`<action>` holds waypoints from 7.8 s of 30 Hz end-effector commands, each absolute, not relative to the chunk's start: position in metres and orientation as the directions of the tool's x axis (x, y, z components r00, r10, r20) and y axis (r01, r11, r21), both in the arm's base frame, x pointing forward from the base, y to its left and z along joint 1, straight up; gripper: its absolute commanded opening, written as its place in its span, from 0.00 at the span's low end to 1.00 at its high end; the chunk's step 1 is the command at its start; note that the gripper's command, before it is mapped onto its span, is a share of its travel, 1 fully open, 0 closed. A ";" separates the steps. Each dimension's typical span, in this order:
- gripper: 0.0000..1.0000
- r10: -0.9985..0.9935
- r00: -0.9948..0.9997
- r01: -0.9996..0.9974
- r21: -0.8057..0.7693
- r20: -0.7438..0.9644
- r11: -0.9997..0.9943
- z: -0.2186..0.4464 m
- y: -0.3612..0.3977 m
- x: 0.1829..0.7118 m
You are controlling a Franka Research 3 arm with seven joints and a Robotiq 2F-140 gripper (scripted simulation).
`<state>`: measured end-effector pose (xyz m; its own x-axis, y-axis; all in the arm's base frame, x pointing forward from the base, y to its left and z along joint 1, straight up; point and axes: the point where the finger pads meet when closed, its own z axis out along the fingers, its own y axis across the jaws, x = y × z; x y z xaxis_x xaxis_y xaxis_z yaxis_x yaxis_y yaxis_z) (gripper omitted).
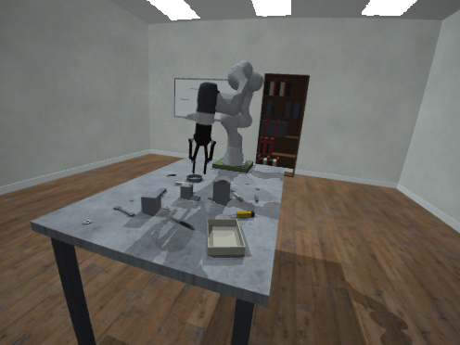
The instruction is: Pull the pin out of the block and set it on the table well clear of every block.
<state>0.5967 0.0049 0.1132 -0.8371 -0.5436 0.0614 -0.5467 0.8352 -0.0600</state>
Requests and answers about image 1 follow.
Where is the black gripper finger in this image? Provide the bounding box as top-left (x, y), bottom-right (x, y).
top-left (204, 139), bottom-right (216, 174)
top-left (188, 137), bottom-right (201, 174)

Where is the yellow cylinder with black end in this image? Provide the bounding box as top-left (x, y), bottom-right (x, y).
top-left (230, 211), bottom-right (255, 218)

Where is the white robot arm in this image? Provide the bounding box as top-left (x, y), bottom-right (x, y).
top-left (186, 60), bottom-right (263, 166)

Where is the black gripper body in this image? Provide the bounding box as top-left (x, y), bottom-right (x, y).
top-left (194, 122), bottom-right (212, 147)

